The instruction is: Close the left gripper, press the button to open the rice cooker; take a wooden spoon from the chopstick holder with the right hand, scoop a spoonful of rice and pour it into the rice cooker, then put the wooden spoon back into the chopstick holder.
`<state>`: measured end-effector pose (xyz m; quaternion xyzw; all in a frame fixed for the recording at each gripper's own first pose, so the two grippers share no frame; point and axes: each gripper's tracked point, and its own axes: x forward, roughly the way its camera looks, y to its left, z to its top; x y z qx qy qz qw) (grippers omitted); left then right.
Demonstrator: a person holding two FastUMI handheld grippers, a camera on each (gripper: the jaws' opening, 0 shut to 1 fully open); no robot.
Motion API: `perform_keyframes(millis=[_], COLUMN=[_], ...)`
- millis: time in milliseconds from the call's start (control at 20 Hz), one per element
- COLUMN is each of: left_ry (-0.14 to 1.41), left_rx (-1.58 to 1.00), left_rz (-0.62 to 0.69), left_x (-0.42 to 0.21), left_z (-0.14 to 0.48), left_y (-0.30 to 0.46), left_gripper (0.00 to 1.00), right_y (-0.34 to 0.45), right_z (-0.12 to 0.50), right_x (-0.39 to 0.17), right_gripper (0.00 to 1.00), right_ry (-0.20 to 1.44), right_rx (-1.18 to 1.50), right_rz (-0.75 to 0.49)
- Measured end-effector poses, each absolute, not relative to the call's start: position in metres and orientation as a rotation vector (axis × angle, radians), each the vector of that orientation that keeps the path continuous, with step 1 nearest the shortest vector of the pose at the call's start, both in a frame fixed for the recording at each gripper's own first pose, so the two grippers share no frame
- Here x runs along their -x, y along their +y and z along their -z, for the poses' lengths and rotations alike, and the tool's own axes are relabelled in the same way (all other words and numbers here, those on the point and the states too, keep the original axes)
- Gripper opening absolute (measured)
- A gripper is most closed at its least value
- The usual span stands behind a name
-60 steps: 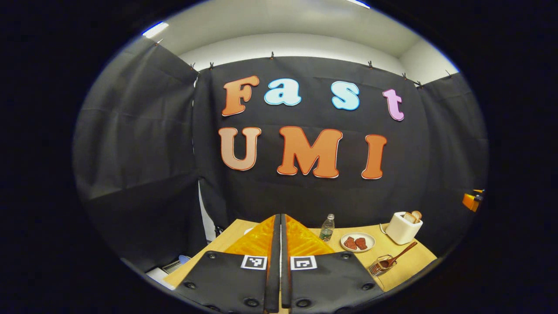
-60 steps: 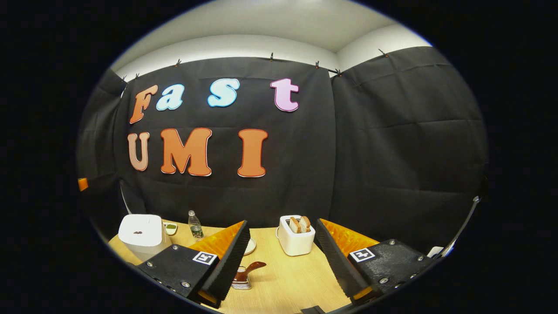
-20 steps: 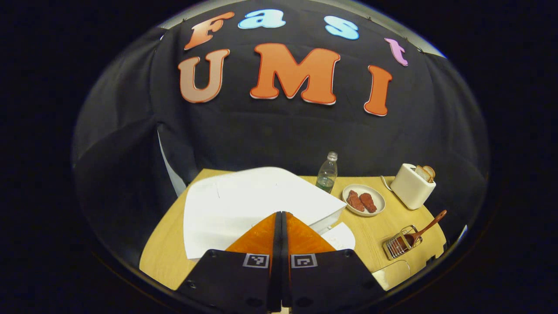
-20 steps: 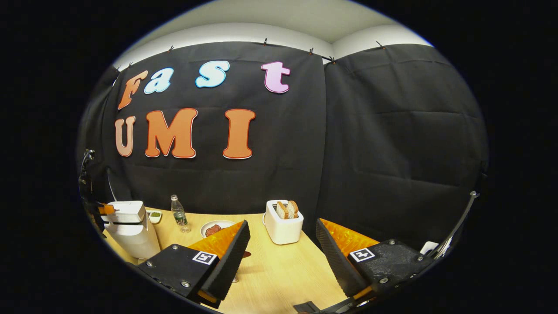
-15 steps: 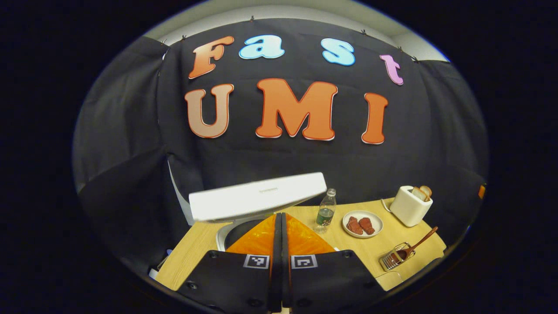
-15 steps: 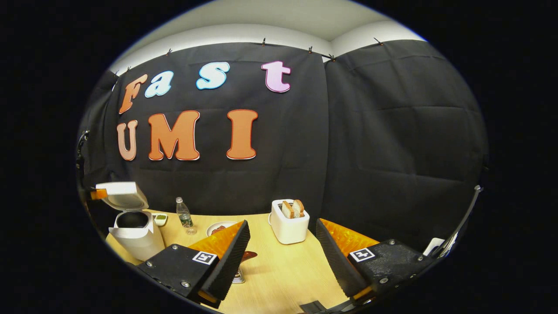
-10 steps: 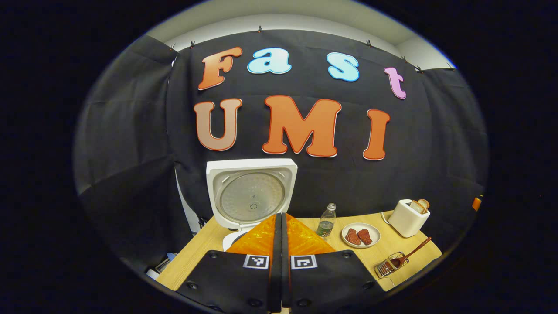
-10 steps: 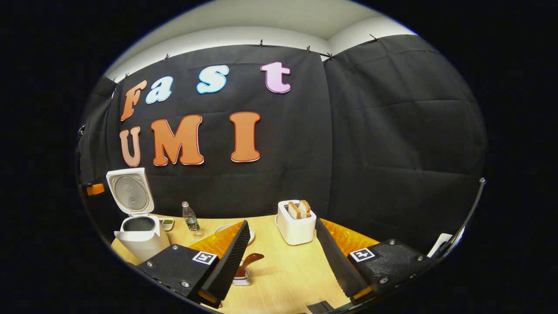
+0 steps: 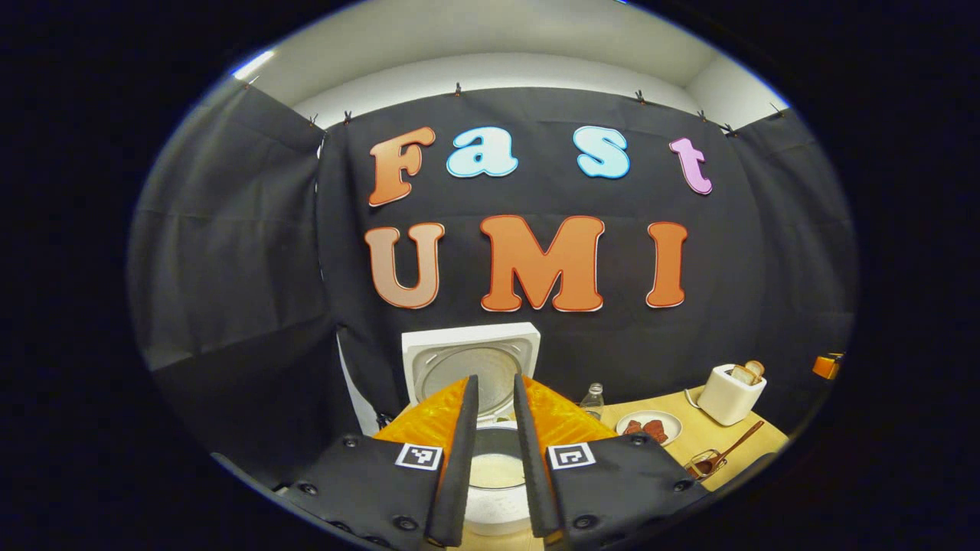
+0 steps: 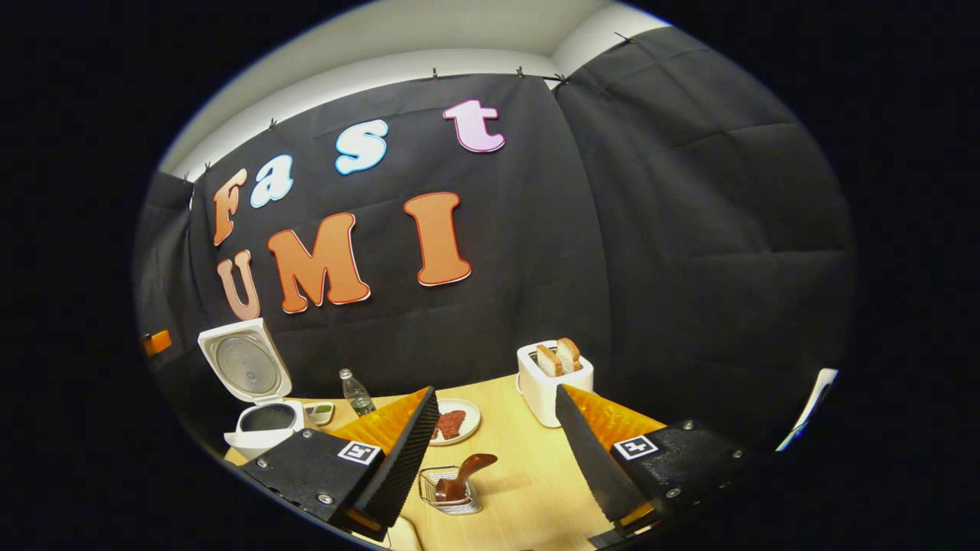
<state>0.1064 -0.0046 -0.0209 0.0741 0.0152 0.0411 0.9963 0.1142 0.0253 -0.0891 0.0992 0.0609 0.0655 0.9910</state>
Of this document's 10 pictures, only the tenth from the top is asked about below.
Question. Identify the white rice cooker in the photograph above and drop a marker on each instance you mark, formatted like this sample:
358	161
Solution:
245	363

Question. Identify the cream lidded container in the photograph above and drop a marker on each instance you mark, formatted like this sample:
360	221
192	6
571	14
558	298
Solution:
402	536

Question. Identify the clear plastic water bottle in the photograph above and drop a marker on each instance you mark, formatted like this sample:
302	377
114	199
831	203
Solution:
357	398

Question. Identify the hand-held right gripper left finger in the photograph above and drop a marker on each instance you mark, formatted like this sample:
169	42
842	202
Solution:
398	467

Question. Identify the small white dish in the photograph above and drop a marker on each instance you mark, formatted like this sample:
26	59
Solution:
320	414

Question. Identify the dark wooden spoon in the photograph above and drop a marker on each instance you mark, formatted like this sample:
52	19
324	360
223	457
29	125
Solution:
475	463

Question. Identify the white toaster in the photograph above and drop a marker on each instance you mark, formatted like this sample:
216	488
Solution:
540	398

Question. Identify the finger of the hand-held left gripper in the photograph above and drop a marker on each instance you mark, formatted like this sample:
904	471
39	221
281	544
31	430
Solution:
158	342

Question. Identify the black backdrop cloth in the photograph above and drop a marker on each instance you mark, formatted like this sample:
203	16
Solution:
689	229

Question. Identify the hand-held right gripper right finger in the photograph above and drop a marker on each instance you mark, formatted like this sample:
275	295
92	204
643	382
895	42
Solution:
593	459

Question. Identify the white plate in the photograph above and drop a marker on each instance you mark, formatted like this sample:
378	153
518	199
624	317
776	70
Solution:
472	413

